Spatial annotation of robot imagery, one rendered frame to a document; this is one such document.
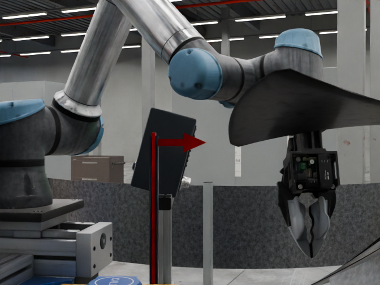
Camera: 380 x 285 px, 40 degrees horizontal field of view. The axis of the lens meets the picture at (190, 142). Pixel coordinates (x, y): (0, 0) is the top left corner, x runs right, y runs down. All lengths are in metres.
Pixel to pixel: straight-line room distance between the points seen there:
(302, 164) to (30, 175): 0.60
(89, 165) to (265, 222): 5.23
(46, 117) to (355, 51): 4.14
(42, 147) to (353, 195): 1.87
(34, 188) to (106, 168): 6.30
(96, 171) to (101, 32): 6.40
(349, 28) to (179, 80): 4.37
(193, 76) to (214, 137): 6.33
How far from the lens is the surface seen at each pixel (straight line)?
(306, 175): 0.79
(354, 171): 5.02
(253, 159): 6.96
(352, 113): 0.62
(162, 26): 0.86
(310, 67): 0.86
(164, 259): 1.18
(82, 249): 1.09
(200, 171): 7.19
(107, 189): 2.73
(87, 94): 1.20
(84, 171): 7.61
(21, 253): 1.15
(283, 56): 0.87
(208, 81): 0.78
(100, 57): 1.17
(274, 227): 2.58
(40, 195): 1.15
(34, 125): 1.16
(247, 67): 0.88
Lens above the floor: 1.19
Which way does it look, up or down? 1 degrees down
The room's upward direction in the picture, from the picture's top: straight up
